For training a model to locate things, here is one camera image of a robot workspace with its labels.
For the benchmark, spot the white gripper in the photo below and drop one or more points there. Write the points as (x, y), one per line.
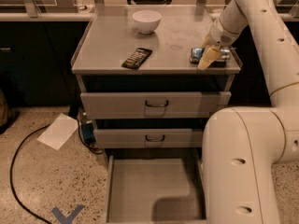
(220, 34)

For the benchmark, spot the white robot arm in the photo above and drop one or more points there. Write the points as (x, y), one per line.
(240, 144)

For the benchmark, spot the grey metal drawer cabinet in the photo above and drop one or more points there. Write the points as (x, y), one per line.
(111, 38)

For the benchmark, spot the grey top drawer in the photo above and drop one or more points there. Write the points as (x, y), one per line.
(153, 105)

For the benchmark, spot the grey middle drawer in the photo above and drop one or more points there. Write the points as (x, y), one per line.
(148, 138)

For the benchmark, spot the grey open bottom drawer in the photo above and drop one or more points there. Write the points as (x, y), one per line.
(160, 190)

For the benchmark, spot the white ceramic bowl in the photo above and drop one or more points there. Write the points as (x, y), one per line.
(146, 21)

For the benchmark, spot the black snack bar packet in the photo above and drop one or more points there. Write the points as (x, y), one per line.
(137, 58)

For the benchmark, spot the blue power box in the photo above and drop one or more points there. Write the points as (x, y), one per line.
(87, 132)

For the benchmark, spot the white paper sheet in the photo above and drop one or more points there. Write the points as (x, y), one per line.
(58, 132)

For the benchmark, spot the dark counter with white top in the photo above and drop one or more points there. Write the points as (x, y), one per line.
(35, 64)

